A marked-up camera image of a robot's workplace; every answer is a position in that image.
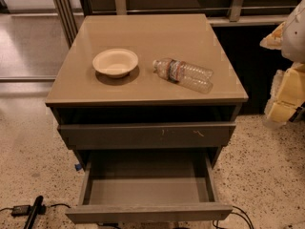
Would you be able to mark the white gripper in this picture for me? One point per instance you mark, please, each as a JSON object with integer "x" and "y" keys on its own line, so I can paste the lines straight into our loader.
{"x": 295, "y": 37}

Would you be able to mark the grey drawer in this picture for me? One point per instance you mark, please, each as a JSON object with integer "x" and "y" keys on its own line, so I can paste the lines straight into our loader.
{"x": 148, "y": 186}
{"x": 146, "y": 136}

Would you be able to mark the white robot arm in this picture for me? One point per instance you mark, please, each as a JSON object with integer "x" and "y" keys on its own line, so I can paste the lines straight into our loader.
{"x": 293, "y": 42}

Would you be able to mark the grey drawer cabinet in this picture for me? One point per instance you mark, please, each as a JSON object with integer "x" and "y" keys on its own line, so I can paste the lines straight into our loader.
{"x": 80, "y": 95}

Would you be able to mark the grey top drawer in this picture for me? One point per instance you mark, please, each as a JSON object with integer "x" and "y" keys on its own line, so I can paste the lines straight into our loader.
{"x": 146, "y": 136}

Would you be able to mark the dark object on floor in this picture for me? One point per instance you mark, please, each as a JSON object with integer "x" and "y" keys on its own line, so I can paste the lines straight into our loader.
{"x": 299, "y": 114}

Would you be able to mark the clear plastic water bottle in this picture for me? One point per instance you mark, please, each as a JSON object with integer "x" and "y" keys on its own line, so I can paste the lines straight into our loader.
{"x": 184, "y": 74}

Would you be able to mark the white paper bowl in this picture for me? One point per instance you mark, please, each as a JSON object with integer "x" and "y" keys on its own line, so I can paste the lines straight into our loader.
{"x": 115, "y": 63}

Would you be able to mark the blue tape piece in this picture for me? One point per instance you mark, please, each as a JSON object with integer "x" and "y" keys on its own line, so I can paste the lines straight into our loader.
{"x": 78, "y": 167}

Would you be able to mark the black stick device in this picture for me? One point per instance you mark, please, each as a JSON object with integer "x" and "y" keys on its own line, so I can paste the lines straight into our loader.
{"x": 34, "y": 212}

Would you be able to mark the black power adapter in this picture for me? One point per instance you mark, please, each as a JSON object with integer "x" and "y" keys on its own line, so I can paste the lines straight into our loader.
{"x": 20, "y": 210}

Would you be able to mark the metal railing frame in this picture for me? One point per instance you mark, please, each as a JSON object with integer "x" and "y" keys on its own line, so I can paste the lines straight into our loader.
{"x": 220, "y": 12}

